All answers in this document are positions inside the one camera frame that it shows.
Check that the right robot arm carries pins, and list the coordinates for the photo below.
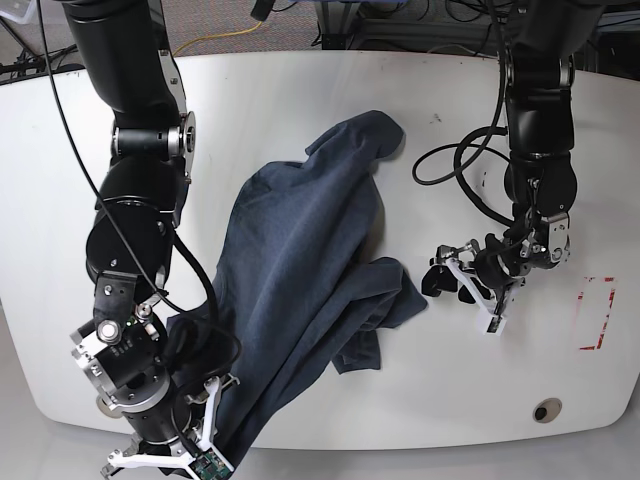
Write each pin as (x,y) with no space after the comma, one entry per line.
(125,351)

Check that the table cable grommet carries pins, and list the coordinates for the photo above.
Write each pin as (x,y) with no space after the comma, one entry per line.
(105,409)
(547,410)

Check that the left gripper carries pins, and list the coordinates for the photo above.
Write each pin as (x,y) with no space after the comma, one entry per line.
(495,265)

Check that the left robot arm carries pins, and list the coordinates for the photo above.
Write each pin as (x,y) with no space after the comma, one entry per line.
(535,47)

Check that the left table cable grommet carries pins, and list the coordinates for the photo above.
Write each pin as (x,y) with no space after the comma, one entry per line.
(105,409)

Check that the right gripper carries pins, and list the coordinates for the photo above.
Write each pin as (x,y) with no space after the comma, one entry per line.
(169,436)

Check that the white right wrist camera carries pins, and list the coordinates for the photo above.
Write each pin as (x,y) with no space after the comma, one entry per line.
(211,466)

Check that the blue T-shirt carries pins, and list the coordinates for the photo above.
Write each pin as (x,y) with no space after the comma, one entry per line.
(292,285)

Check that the right table cable grommet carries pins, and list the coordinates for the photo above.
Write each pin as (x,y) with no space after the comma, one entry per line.
(547,410)

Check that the red tape rectangle marking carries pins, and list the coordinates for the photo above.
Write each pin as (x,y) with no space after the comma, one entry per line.
(593,311)

